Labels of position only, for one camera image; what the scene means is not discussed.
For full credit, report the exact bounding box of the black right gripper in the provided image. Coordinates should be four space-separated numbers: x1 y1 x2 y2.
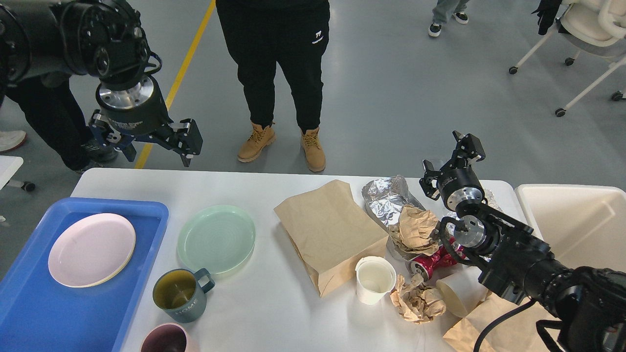
420 130 487 212

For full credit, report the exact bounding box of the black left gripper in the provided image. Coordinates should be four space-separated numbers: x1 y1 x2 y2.
88 76 203 168

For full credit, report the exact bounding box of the green plate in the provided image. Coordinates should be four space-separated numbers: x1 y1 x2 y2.
177 205 256 276

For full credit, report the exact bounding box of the blue-grey HOME mug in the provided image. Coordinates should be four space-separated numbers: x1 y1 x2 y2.
153 269 215 323

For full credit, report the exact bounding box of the pink mug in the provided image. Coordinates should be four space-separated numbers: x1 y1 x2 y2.
139 323 201 352

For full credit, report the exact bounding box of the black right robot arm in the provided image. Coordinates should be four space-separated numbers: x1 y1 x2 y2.
420 131 626 352

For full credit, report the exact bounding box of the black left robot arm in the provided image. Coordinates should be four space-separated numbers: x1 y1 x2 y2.
1 0 203 167

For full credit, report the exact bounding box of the crumpled aluminium foil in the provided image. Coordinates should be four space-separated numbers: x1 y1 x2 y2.
361 175 425 230

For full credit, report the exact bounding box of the crumpled brown paper upper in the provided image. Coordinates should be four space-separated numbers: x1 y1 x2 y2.
388 204 441 256

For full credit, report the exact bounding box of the crumpled brown paper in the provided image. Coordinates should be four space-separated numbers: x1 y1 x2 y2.
390 274 447 324
388 204 441 256

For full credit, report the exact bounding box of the person in black left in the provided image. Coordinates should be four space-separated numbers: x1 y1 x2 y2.
6 73 118 174

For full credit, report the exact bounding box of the crushed red can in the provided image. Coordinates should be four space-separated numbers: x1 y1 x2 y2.
405 245 458 282

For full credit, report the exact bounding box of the pink plate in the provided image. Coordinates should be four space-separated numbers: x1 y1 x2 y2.
48 213 136 288

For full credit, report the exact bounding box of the white paper cup upright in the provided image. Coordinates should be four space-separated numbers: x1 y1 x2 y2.
355 256 397 305

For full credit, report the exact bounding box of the brown paper bag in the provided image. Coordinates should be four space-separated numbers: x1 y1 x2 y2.
443 294 555 352
274 180 388 298

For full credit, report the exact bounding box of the white side table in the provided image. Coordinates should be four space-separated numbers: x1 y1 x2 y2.
0 155 36 192

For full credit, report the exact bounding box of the crumpled brown paper lower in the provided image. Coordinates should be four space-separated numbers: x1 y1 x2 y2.
390 274 447 324

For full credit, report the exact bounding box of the white plastic bin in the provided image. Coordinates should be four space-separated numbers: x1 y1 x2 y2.
515 184 626 271

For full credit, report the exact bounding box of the person in grey trousers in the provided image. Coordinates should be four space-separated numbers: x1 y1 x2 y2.
428 0 469 38

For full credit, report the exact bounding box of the person in tan boots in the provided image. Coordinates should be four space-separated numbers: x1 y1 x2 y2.
215 0 330 172

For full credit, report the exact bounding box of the brown paper bag lower right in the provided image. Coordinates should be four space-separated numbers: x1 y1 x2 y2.
443 294 555 352

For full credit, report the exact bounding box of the white office chair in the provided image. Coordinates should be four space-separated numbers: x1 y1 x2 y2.
508 0 626 117

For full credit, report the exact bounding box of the blue plastic tray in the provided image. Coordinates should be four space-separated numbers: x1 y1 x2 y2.
0 198 169 352

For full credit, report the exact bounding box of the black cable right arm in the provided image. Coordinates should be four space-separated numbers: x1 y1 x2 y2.
472 299 536 352

